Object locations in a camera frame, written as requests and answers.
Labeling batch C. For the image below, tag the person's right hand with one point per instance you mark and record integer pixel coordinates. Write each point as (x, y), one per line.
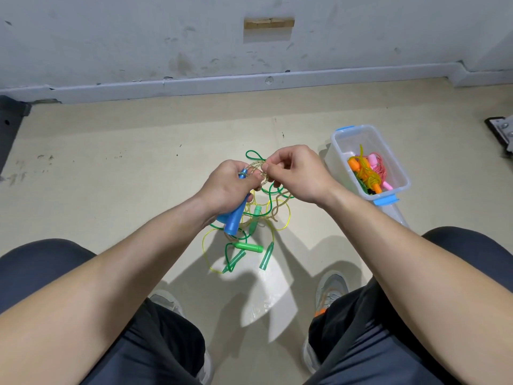
(303, 174)

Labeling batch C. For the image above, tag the person's left hand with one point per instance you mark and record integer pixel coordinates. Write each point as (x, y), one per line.
(226, 188)

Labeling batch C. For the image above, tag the clear storage box blue latches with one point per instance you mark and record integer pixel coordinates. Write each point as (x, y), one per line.
(365, 138)

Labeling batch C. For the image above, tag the person's left forearm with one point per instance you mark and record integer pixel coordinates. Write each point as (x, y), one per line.
(88, 300)

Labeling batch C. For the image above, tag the person's right forearm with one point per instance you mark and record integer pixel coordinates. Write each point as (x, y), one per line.
(441, 284)

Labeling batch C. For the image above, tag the clear plastic box lid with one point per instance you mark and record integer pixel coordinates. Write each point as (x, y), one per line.
(393, 212)

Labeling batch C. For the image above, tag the grey right shoe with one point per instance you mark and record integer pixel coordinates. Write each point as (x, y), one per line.
(329, 288)

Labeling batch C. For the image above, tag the grey shoe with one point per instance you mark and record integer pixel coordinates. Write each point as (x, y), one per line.
(329, 288)
(164, 302)

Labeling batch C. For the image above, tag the grey left shoe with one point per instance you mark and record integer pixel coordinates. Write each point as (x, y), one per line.
(164, 302)

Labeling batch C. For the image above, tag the black shorts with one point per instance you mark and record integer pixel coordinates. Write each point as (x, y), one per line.
(32, 268)

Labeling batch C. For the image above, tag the small wooden wall block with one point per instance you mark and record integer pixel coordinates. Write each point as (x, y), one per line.
(269, 23)

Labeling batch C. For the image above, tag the black metal rack frame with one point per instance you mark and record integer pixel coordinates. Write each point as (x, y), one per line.
(11, 132)

